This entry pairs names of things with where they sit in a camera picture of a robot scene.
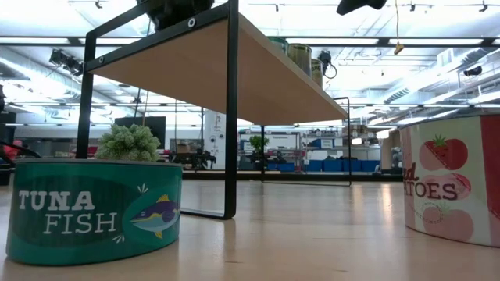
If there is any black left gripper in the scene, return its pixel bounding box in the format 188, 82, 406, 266
136, 0, 215, 31

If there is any silver top food can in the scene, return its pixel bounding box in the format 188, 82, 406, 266
287, 43, 313, 78

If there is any yellow hanging connector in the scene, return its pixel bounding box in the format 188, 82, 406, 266
393, 0, 405, 55

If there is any black monitor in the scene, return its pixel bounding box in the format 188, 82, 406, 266
114, 116, 167, 151

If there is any black ceiling spotlight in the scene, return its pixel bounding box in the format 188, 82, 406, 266
48, 48, 85, 77

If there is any green artificial succulent plant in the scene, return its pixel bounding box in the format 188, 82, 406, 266
94, 123, 162, 163

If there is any background potted plant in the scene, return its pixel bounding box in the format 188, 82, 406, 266
248, 134, 271, 171

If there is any tomatoes can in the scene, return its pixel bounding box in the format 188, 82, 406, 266
398, 112, 500, 249

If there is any teal tuna fish can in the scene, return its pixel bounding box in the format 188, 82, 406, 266
5, 158, 184, 267

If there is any wooden shelf with black frame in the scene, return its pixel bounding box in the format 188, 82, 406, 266
75, 0, 352, 220

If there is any black aluminium table frame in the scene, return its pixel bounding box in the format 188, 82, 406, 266
181, 170, 403, 182

